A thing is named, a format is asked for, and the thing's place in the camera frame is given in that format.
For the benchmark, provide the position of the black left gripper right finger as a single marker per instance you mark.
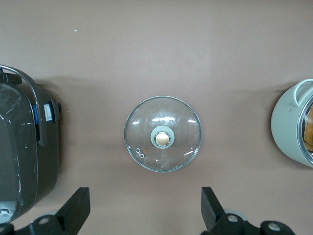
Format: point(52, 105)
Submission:
point(212, 215)

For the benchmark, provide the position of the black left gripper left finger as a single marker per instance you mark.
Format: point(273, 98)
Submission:
point(75, 213)

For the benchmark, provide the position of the glass lid with copper knob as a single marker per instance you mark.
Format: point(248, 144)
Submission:
point(176, 137)

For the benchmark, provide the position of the yellow corn cob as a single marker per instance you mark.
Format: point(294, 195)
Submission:
point(309, 129)

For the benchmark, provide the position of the black rice cooker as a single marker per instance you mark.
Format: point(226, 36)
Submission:
point(19, 147)

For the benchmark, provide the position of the brown table cover sheet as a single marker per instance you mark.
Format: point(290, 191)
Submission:
point(156, 49)

